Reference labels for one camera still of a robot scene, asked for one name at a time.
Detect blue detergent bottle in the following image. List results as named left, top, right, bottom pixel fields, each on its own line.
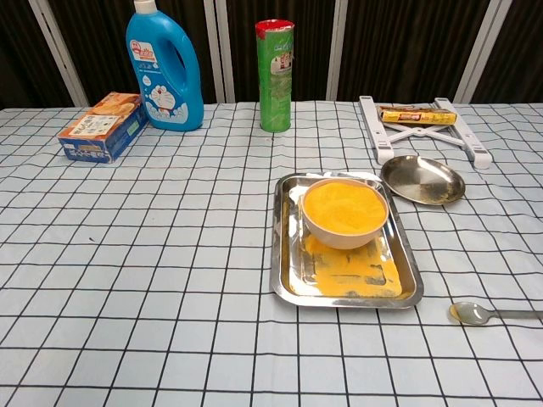
left=125, top=0, right=205, bottom=132

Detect rectangular steel tray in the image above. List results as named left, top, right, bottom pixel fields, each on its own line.
left=270, top=170, right=425, bottom=309

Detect beige bowl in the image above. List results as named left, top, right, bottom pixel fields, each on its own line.
left=301, top=178, right=389, bottom=250

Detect green chips can red lid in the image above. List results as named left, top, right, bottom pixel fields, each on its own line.
left=255, top=19, right=295, bottom=133

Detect dark folding screen white frames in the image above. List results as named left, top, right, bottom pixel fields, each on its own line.
left=0, top=0, right=543, bottom=110

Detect white checked tablecloth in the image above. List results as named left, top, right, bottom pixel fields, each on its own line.
left=0, top=100, right=543, bottom=407

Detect metal spoon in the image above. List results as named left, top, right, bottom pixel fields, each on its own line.
left=449, top=301, right=543, bottom=326

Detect orange and blue cracker box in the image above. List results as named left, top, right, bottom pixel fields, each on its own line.
left=57, top=92, right=149, bottom=164

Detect white folding laptop stand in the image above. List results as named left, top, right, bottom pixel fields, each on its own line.
left=358, top=95, right=495, bottom=170

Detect round steel plate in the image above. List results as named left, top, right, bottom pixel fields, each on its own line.
left=379, top=154, right=467, bottom=206

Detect yellow curry box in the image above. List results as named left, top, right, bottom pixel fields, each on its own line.
left=377, top=104, right=458, bottom=125

